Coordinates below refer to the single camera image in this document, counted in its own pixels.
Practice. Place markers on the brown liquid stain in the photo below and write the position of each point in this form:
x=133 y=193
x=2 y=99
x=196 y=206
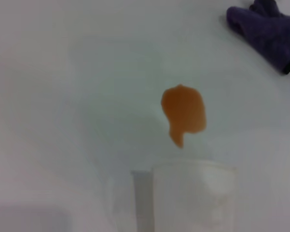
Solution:
x=183 y=111

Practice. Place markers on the purple blue rag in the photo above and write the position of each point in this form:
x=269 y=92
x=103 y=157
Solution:
x=267 y=31

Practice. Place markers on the white paper cup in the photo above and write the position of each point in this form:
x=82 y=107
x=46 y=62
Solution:
x=195 y=193

